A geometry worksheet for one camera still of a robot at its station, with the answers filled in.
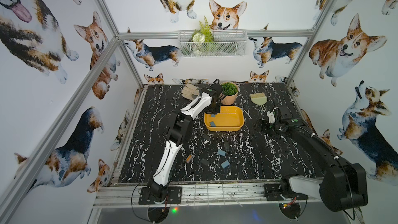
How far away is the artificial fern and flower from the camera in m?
0.81

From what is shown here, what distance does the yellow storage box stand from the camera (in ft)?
3.13

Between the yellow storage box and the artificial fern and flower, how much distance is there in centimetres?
38
